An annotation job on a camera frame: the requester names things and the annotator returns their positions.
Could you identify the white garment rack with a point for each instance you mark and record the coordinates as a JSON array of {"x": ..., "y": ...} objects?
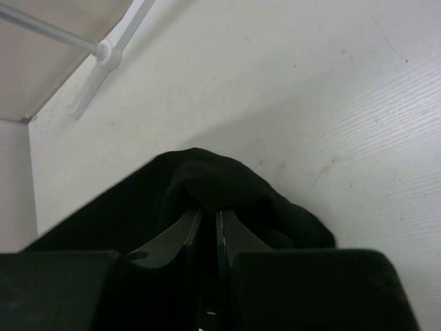
[{"x": 43, "y": 43}]

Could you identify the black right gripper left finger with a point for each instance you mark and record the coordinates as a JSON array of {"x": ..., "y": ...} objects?
[{"x": 166, "y": 247}]

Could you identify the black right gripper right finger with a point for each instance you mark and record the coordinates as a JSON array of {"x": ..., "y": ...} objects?
[{"x": 233, "y": 237}]

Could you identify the black trousers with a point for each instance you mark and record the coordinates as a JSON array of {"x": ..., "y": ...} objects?
[{"x": 154, "y": 197}]

